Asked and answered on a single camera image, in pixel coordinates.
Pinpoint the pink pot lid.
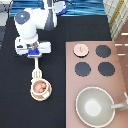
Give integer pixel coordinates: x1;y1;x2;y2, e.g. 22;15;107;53
73;44;89;57

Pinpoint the black burner front right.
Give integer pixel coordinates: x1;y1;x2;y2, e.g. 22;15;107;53
98;62;115;76

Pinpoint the pink small pot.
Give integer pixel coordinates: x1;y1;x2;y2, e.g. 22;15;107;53
31;79;51;98

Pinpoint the cream round plate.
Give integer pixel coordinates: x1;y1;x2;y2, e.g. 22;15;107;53
30;83;52;101

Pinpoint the black burner back right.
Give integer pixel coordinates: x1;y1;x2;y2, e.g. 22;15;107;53
96;45;111;58

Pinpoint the black burner front left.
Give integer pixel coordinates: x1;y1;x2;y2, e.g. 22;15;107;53
75;62;91;77

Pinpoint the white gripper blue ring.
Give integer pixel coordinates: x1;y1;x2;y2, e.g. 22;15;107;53
15;37;51;58

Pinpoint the cream slotted spatula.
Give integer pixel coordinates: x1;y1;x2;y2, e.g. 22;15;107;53
32;58;42;79

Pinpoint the pink stove top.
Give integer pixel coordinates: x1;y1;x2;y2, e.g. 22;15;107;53
66;41;128;128

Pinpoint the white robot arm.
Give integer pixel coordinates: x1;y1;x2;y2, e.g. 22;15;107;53
14;0;66;57

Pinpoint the black burner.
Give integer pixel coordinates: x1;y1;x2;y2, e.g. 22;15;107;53
98;62;115;76
96;45;111;58
75;62;91;77

